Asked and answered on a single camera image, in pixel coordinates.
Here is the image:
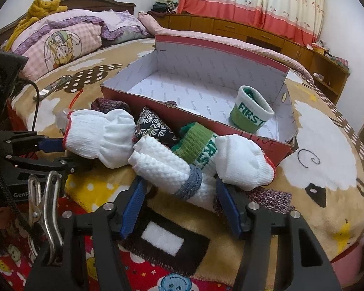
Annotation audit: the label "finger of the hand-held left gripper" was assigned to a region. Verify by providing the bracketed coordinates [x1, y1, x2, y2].
[4, 154, 94, 175]
[0, 131, 68, 154]

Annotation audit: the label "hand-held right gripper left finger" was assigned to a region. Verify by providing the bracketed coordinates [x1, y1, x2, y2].
[24, 176, 149, 291]

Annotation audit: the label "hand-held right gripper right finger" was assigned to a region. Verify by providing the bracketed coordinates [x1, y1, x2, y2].
[215, 180, 343, 291]

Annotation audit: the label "white plastic bag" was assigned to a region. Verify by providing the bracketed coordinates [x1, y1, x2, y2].
[56, 109, 75, 134]

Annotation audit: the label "maroon knit sock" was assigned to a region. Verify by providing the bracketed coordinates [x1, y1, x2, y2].
[91, 97, 131, 114]
[214, 188, 295, 219]

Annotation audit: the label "white knit glove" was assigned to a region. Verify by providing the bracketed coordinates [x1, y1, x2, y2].
[64, 108, 137, 169]
[214, 135, 276, 191]

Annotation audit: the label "white towel grey band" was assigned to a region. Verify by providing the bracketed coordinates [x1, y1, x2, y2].
[128, 135, 220, 211]

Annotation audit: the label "red cord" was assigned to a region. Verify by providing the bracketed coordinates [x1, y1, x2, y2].
[71, 89, 85, 110]

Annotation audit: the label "red cardboard box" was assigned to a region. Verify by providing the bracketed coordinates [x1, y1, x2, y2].
[100, 34, 299, 168]

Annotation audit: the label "metal spring clip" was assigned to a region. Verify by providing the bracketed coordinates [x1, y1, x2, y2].
[28, 170, 64, 266]

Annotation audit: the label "silver flat device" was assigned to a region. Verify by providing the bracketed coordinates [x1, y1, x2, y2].
[33, 75, 77, 101]

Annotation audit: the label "red cartoon cloth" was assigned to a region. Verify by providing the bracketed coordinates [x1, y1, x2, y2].
[0, 188, 240, 291]

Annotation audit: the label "green and white rolled sock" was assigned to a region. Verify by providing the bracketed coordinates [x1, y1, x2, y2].
[171, 123, 222, 175]
[230, 85, 275, 134]

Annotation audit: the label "dark wave-patterned cloth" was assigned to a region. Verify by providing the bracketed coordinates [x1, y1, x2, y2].
[133, 107, 180, 147]

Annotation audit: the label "pink checked cartoon pillow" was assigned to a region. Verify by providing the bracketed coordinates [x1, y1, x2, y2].
[10, 21, 104, 77]

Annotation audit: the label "tan printed blanket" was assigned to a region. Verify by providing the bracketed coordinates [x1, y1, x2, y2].
[0, 30, 364, 287]

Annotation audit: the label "yellow cloth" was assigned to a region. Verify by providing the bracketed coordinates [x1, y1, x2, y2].
[4, 0, 68, 51]

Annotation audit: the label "purple frilled pillow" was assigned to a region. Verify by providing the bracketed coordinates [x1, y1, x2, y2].
[99, 10, 150, 45]

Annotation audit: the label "dark wooden headboard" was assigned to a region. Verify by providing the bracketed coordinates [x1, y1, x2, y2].
[0, 0, 136, 47]

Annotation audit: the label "pile of dark clothes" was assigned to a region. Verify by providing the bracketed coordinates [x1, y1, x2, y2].
[147, 0, 179, 16]

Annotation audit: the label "long wooden cabinet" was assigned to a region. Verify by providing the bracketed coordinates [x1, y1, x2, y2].
[156, 12, 351, 105]

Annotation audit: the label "small boxes on cabinet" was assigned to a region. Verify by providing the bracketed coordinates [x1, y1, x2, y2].
[311, 41, 332, 56]

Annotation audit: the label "red and cream printed curtain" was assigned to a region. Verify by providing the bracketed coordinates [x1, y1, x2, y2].
[176, 0, 326, 48]

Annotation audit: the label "black cable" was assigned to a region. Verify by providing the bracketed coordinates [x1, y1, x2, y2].
[17, 77, 41, 132]

